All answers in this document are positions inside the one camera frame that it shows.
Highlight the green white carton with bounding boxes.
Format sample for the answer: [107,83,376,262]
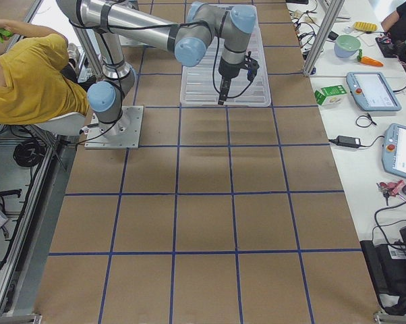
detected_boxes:
[314,84,347,106]

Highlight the blue teach pendant near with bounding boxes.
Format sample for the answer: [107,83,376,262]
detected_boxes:
[382,124,406,179]

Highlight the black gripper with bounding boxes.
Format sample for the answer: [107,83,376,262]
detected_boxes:
[218,59,241,105]

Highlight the person in yellow shirt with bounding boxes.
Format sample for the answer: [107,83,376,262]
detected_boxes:
[0,20,90,125]

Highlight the clear plastic box lid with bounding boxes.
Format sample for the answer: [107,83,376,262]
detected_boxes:
[179,26,272,108]

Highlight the clear plastic storage box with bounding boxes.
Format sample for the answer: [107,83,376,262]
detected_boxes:
[185,1,257,34]

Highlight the black power adapter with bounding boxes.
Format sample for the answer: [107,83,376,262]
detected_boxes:
[337,135,361,149]

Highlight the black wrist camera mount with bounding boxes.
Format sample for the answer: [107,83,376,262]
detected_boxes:
[241,51,260,82]

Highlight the blue teach pendant far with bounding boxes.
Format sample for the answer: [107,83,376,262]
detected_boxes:
[346,72,401,112]

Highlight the square robot base plate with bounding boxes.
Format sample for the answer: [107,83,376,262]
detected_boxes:
[84,106,144,149]

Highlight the yellow toy corn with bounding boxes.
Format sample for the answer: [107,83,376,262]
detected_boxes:
[353,22,378,32]

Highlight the blue teach pendant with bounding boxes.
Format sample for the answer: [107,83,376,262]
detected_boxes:
[346,72,401,112]
[382,124,406,179]

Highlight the green bowl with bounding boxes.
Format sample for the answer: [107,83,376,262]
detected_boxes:
[334,34,361,58]

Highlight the keys with pink fob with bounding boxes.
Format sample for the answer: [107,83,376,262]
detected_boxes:
[376,180,406,207]

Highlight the aluminium frame post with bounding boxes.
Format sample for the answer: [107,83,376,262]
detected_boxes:
[303,0,345,77]

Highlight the toy carrot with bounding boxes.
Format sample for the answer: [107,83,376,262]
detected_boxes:
[356,49,384,68]

